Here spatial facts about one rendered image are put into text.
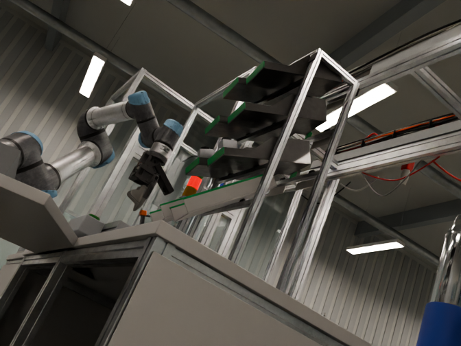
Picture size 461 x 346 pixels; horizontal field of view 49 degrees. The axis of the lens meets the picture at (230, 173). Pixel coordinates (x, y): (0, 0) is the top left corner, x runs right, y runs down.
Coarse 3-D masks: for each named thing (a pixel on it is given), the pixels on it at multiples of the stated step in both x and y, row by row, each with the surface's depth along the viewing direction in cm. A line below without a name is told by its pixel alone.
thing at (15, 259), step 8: (8, 256) 275; (16, 256) 249; (8, 264) 258; (16, 264) 235; (0, 272) 268; (8, 272) 244; (0, 280) 251; (8, 280) 229; (0, 288) 236; (0, 296) 223
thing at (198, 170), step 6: (192, 162) 158; (198, 162) 153; (204, 162) 154; (186, 168) 164; (192, 168) 158; (198, 168) 157; (204, 168) 157; (210, 168) 157; (216, 168) 157; (186, 174) 164; (192, 174) 164; (198, 174) 164; (204, 174) 164; (210, 174) 164; (216, 174) 164; (222, 174) 164; (252, 174) 165; (258, 174) 165
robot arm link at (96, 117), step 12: (132, 96) 186; (144, 96) 187; (96, 108) 209; (108, 108) 200; (120, 108) 194; (132, 108) 188; (144, 108) 187; (84, 120) 210; (96, 120) 206; (108, 120) 201; (120, 120) 198; (144, 120) 188; (84, 132) 213
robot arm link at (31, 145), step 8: (8, 136) 174; (16, 136) 175; (24, 136) 177; (32, 136) 180; (24, 144) 174; (32, 144) 178; (40, 144) 183; (24, 152) 173; (32, 152) 177; (40, 152) 184; (24, 160) 174; (32, 160) 177; (40, 160) 180; (24, 168) 176
